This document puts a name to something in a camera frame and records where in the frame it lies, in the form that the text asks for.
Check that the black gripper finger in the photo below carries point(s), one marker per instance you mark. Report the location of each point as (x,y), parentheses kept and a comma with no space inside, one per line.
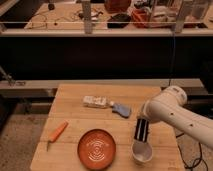
(144,130)
(137,129)

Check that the white ceramic cup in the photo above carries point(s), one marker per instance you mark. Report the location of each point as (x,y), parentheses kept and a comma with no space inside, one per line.
(141,152)

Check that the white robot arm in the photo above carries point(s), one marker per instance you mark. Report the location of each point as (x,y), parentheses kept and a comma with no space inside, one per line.
(167,106)

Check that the orange ceramic plate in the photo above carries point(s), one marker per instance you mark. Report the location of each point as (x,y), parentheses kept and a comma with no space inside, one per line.
(96,149)

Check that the red box on shelf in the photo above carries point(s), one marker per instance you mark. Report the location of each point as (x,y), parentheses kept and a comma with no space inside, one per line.
(140,18)

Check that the black bowl on shelf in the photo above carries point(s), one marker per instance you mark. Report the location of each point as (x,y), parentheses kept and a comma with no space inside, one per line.
(119,20)

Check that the orange handled knife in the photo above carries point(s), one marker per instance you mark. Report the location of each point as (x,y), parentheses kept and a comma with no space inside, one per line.
(56,133)

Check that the metal upright post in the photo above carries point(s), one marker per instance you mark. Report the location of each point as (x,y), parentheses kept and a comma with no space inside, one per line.
(86,7)

